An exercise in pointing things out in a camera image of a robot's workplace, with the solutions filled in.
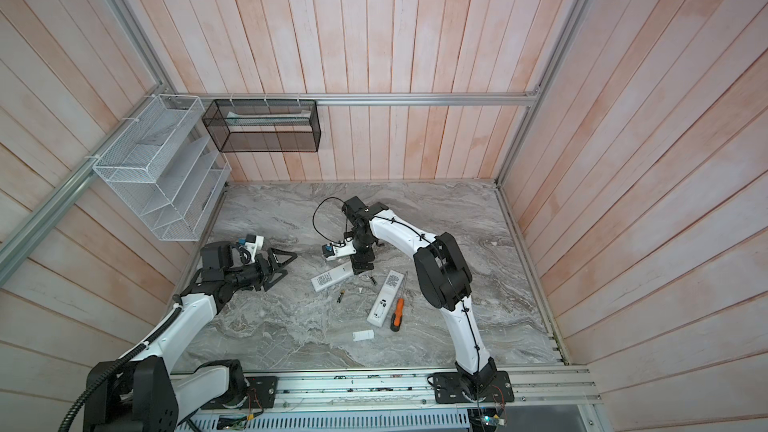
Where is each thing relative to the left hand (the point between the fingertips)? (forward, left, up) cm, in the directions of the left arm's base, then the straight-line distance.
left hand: (292, 268), depth 81 cm
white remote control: (-4, -26, -12) cm, 29 cm away
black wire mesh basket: (+50, +17, +11) cm, 54 cm away
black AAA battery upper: (+3, -22, -13) cm, 26 cm away
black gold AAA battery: (-3, -12, -13) cm, 18 cm away
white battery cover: (-14, -20, -14) cm, 28 cm away
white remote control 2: (+3, -9, -12) cm, 16 cm away
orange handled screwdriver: (-9, -30, -11) cm, 33 cm away
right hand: (+11, -16, -9) cm, 22 cm away
